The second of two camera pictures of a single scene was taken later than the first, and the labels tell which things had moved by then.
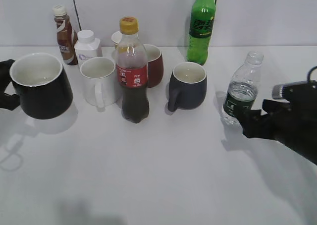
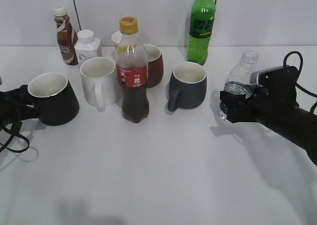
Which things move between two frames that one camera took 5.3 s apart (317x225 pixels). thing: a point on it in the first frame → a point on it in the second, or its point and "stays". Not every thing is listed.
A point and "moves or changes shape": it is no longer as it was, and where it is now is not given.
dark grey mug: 187,86 stays
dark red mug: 155,65 stays
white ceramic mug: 100,82 stays
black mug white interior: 42,86 moves or changes shape
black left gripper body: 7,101 → 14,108
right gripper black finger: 251,121 → 235,106
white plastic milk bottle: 86,46 stays
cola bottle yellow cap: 132,71 stays
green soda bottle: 202,19 stays
